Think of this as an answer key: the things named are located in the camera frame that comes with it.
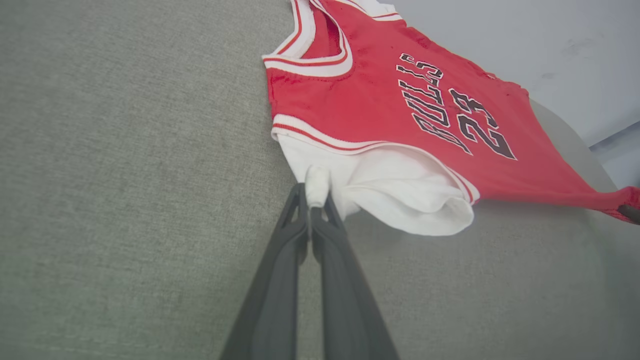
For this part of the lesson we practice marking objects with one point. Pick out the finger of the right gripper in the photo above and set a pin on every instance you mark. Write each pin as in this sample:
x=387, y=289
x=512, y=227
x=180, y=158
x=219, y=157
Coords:
x=631, y=214

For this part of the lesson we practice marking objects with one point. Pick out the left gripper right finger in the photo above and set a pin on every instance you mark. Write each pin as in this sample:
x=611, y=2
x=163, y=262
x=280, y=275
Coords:
x=350, y=310

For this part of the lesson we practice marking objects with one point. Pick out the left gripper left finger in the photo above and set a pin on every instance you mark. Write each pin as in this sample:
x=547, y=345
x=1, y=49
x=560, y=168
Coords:
x=272, y=300

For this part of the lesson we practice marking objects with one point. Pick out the red white basketball jersey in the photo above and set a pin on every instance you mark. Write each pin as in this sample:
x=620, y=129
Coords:
x=390, y=105

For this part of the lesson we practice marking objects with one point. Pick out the grey fabric sofa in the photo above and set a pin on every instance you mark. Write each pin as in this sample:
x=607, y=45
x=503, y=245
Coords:
x=125, y=175

